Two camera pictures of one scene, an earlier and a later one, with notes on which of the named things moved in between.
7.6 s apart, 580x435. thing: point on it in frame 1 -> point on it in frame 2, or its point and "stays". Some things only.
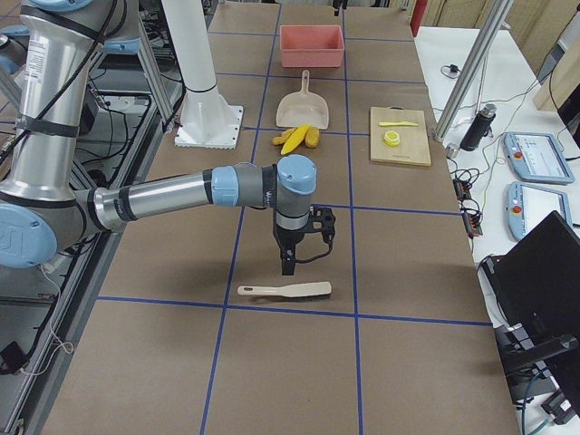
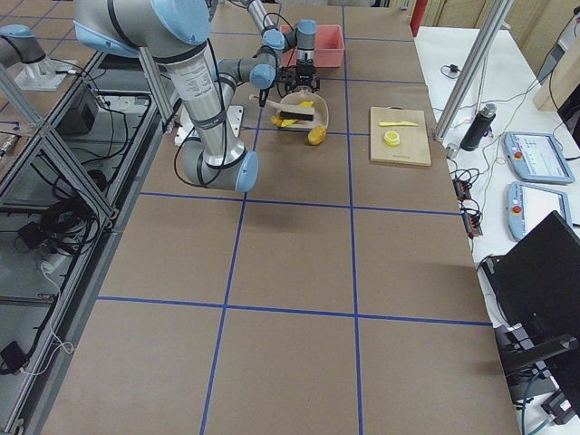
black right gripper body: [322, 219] -> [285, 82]
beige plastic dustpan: [303, 108] stays
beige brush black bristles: [290, 292] -> [290, 111]
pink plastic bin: [312, 46] stays
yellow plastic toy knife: [398, 123] stays
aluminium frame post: [471, 73] stays
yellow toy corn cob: [295, 138] -> [278, 120]
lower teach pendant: [528, 206] stays
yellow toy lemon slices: [391, 138] stays
